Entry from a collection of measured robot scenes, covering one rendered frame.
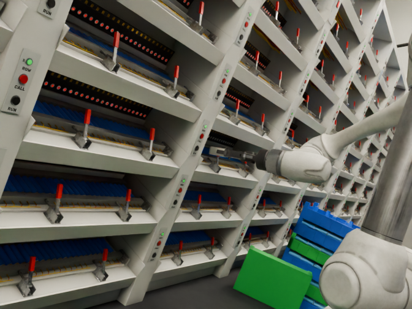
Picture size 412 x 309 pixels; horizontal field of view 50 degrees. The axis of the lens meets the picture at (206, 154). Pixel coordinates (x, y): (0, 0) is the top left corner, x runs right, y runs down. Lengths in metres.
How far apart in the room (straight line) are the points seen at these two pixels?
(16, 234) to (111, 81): 0.40
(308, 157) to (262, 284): 0.78
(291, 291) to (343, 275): 1.00
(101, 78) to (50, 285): 0.56
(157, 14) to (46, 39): 0.32
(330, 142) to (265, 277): 0.75
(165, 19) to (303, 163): 0.66
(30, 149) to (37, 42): 0.22
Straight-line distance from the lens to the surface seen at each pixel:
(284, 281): 2.06
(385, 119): 1.41
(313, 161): 1.48
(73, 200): 1.21
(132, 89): 1.12
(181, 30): 1.21
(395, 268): 1.13
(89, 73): 1.01
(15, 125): 0.93
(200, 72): 1.44
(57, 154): 1.02
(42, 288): 1.24
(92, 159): 1.10
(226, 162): 1.82
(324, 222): 2.15
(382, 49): 3.51
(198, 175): 1.53
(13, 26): 0.88
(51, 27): 0.92
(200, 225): 1.71
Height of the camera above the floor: 0.67
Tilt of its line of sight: 4 degrees down
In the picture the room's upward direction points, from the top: 22 degrees clockwise
